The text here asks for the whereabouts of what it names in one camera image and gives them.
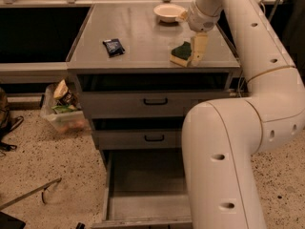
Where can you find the dark blue snack packet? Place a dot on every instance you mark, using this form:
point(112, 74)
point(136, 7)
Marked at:
point(114, 47)

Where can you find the top grey drawer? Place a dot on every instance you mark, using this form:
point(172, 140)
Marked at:
point(113, 95)

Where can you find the green and yellow sponge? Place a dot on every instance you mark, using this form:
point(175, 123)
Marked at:
point(181, 54)

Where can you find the bottom grey drawer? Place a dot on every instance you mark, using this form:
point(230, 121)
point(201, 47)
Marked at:
point(145, 189)

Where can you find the dark backpack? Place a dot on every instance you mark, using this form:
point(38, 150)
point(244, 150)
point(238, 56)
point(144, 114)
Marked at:
point(7, 123)

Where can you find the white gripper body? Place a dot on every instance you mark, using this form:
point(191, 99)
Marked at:
point(200, 20)

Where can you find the white bowl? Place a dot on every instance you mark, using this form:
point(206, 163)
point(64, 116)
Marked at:
point(168, 13)

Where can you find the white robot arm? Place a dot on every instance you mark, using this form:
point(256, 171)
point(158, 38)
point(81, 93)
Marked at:
point(219, 136)

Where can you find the clear plastic bin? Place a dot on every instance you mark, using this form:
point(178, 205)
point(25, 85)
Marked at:
point(62, 122)

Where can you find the middle grey drawer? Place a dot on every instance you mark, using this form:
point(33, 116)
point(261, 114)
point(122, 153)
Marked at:
point(138, 133)

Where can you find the snack bag in bin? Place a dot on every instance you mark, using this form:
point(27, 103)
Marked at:
point(63, 95)

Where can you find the metal rod on floor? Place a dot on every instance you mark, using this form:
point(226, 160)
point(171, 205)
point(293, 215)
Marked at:
point(30, 193)

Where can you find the grey drawer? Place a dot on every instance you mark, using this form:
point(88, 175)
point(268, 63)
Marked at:
point(145, 189)
point(113, 95)
point(138, 133)

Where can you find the grey drawer cabinet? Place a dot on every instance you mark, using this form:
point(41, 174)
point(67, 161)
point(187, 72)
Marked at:
point(147, 42)

